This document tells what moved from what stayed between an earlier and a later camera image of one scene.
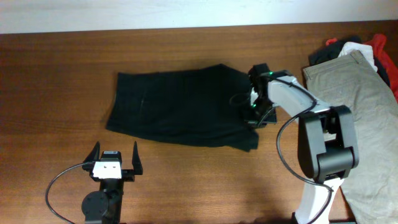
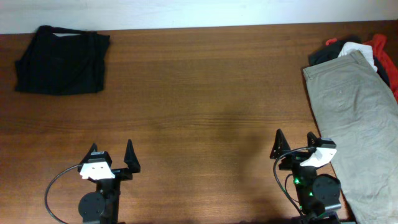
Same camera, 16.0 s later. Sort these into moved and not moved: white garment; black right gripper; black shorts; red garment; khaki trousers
Moved: black right gripper; black shorts
Not moved: red garment; khaki trousers; white garment
